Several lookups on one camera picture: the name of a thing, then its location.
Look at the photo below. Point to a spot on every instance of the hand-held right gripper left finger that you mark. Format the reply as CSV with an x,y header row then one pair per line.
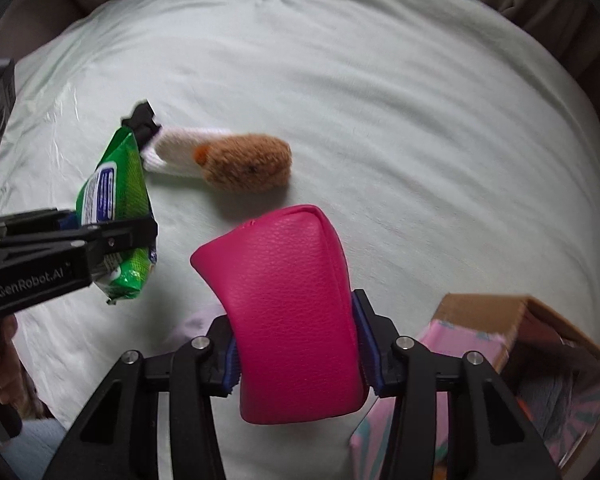
x,y
230,362

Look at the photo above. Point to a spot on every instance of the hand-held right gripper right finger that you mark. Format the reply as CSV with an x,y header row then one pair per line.
x,y
363,340

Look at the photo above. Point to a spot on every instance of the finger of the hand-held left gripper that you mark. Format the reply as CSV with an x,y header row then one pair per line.
x,y
125,237
40,217

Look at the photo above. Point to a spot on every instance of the green snack packet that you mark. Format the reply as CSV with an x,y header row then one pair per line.
x,y
117,185

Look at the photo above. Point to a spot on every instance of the pink leather pouch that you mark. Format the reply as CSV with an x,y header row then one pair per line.
x,y
292,310

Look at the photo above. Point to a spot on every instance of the cardboard box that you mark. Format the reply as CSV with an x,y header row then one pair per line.
x,y
545,325

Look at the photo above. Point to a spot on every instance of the pink patterned cloth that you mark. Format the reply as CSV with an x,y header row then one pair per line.
x,y
460,345

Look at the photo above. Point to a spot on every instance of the brown white plush toy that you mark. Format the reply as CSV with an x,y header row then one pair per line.
x,y
240,162

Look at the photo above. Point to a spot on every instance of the light blue cloth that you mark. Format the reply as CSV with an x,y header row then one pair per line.
x,y
35,447

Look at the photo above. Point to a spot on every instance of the grey blue fluffy cloth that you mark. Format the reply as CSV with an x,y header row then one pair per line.
x,y
555,400

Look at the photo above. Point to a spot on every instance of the pale green bed sheet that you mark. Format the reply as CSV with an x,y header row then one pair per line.
x,y
380,110

